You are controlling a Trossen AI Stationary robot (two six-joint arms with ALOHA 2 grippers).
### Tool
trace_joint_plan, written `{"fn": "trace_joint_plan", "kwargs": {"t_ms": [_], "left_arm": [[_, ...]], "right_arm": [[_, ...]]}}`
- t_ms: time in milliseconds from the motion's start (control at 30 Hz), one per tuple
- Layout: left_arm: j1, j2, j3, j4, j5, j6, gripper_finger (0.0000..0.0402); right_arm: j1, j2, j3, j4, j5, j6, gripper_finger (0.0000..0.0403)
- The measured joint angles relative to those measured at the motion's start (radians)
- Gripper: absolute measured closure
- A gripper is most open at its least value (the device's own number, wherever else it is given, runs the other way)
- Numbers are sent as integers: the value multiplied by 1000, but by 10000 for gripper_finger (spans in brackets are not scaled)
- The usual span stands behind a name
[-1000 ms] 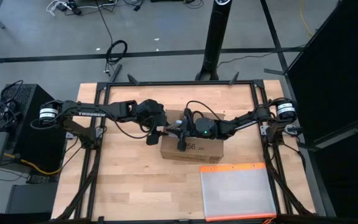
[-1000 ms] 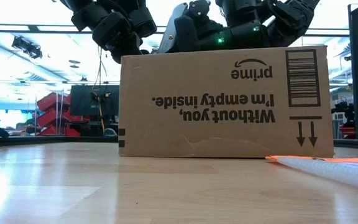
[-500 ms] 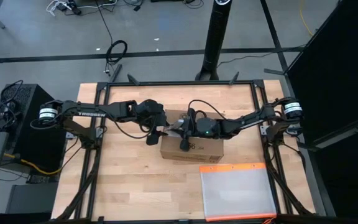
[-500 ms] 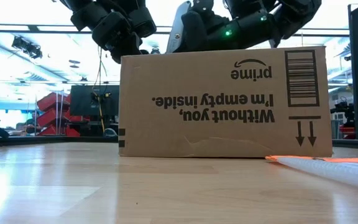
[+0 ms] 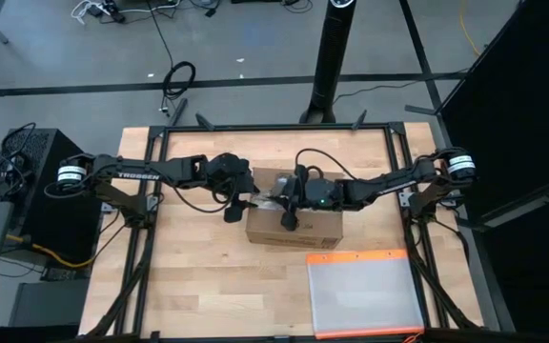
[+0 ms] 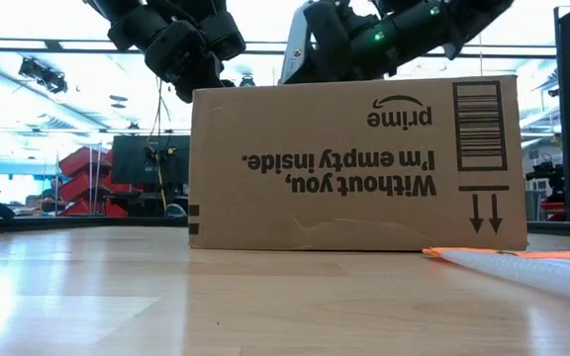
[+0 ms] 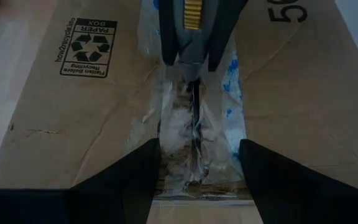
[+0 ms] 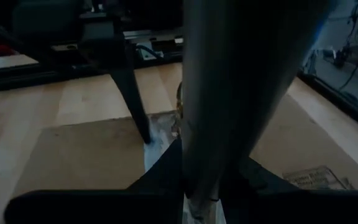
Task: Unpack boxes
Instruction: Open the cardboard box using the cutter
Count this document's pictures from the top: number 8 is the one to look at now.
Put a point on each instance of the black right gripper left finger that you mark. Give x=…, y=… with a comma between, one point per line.
x=166, y=174

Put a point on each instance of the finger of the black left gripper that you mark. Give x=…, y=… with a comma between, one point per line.
x=132, y=99

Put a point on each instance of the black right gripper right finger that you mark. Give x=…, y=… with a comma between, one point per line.
x=253, y=180

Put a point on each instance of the brown cardboard shipping box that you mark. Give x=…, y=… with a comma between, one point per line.
x=82, y=155

